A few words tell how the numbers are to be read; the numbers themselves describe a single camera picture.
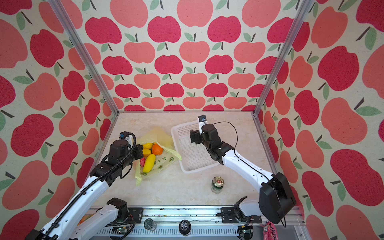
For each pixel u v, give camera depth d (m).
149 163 0.88
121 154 0.58
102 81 1.03
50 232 0.39
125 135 0.66
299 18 0.72
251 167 0.48
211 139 0.61
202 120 0.69
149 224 0.64
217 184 0.75
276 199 0.43
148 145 0.93
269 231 0.69
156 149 0.95
